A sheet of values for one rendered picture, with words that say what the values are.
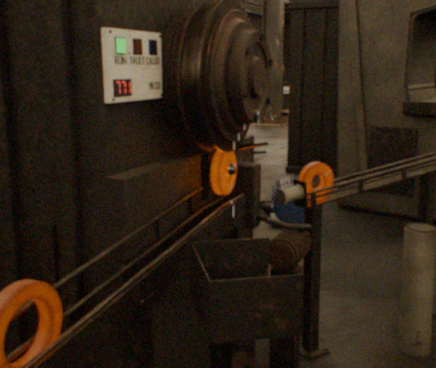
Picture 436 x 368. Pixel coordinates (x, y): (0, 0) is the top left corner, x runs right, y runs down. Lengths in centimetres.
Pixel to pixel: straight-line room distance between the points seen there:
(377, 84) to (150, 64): 299
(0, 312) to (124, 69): 70
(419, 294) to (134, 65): 146
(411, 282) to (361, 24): 252
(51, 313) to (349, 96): 361
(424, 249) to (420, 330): 33
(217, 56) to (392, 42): 285
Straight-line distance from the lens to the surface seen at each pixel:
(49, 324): 118
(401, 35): 435
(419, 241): 233
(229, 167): 180
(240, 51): 165
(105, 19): 146
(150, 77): 160
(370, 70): 443
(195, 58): 159
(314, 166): 218
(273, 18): 1071
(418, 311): 243
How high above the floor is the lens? 116
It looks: 11 degrees down
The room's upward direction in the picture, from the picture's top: straight up
